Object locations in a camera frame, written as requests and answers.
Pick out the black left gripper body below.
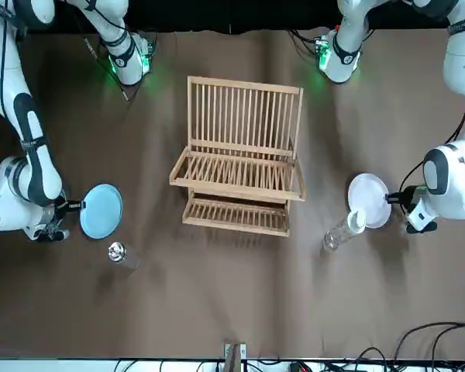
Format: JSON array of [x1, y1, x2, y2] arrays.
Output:
[[401, 184, 428, 205]]

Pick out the blue plate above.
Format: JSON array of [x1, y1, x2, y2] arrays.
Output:
[[78, 183, 124, 240]]

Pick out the pale plate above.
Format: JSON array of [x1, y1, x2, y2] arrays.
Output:
[[347, 173, 393, 229]]

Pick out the wooden plate rack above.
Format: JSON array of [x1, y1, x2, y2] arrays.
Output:
[[168, 75, 308, 238]]

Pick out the clear bottle white cap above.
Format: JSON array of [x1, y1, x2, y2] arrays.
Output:
[[323, 208, 367, 252]]

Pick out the clear bottle silver pump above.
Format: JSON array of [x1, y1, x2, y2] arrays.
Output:
[[107, 240, 140, 270]]

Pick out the aluminium frame post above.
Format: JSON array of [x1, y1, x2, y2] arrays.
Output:
[[223, 342, 247, 372]]

